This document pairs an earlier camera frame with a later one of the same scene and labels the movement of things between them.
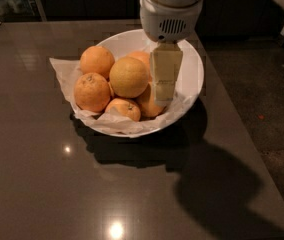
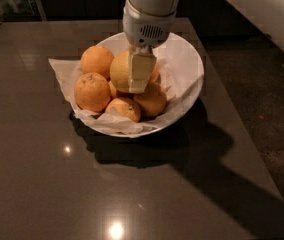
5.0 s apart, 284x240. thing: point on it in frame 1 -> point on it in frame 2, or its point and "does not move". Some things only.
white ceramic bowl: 190,78 does not move
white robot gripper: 168,23 -> 146,29
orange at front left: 92,92 does not move
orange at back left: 96,59 does not move
